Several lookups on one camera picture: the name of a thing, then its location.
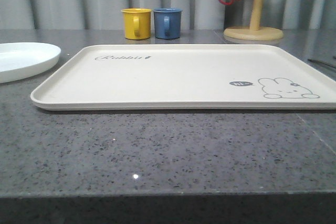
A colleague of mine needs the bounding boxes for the silver metal chopstick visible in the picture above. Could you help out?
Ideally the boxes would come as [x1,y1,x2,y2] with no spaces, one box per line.
[308,58,336,69]

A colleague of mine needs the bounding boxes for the white round plate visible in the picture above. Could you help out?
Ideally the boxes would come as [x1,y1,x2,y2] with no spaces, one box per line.
[1,42,61,83]

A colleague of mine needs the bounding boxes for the cream rabbit serving tray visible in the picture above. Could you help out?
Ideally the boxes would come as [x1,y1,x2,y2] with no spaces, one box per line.
[30,44,335,111]

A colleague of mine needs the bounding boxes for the blue mug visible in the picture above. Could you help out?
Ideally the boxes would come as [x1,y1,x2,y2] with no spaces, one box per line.
[153,8,182,39]

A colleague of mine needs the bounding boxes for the yellow mug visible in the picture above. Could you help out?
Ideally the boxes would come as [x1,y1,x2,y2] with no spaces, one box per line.
[121,8,152,40]

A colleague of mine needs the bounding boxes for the wooden mug tree stand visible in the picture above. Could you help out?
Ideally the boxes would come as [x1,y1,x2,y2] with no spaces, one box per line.
[224,0,284,41]

